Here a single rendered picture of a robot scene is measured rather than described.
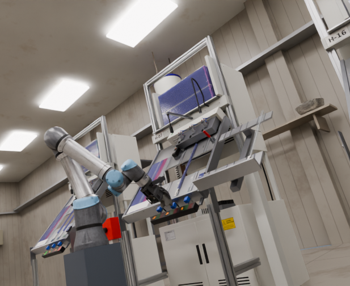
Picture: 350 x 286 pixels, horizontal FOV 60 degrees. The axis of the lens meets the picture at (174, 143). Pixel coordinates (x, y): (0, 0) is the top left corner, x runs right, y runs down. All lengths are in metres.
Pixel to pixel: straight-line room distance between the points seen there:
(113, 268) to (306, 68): 4.46
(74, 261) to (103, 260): 0.12
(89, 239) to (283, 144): 4.18
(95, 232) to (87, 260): 0.13
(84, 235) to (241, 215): 0.92
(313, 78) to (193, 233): 3.66
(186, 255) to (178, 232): 0.15
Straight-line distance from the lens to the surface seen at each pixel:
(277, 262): 1.57
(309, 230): 5.10
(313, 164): 4.84
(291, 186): 5.13
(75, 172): 1.63
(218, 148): 1.90
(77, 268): 1.40
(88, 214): 1.42
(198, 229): 2.06
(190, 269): 2.16
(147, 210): 1.92
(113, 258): 1.41
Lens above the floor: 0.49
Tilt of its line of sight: 18 degrees up
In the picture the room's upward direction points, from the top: 13 degrees counter-clockwise
